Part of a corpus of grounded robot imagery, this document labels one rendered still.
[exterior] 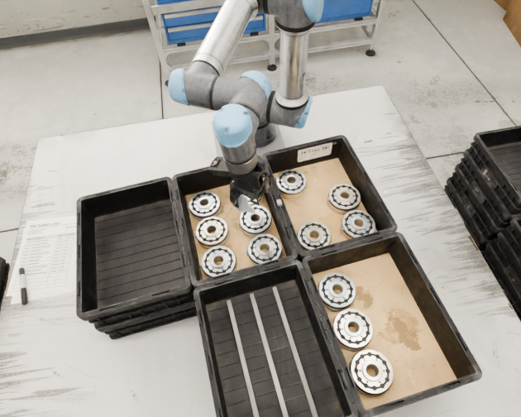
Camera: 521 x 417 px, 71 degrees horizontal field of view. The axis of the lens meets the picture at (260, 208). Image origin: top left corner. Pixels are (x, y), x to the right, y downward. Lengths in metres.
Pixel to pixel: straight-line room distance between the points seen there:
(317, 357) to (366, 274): 0.28
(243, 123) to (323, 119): 1.00
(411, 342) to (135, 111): 2.48
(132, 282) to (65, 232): 0.45
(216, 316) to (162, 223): 0.37
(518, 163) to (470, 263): 0.81
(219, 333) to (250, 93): 0.63
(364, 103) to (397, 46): 1.78
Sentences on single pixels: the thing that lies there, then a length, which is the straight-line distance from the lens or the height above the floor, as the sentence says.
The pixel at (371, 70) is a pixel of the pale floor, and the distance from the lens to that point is 3.23.
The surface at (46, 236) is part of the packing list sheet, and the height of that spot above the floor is 0.70.
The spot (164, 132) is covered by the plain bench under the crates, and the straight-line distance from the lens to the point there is 1.71.
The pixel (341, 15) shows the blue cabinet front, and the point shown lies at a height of 0.36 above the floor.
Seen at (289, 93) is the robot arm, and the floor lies 1.04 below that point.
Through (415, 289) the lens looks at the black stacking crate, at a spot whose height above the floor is 0.86.
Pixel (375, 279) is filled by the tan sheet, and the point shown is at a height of 0.83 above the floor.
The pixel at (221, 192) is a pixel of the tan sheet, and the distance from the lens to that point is 1.27.
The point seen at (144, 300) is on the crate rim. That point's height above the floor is 0.93.
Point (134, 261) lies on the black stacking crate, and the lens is 1.20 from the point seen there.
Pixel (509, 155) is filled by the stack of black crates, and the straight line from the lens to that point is 2.12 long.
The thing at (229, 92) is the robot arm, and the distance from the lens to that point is 0.81.
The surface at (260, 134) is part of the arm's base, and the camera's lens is 1.45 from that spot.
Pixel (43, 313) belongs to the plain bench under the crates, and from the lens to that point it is 1.41.
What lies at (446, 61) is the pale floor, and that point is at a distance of 3.49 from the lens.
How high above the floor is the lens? 1.84
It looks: 56 degrees down
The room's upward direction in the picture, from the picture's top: 4 degrees counter-clockwise
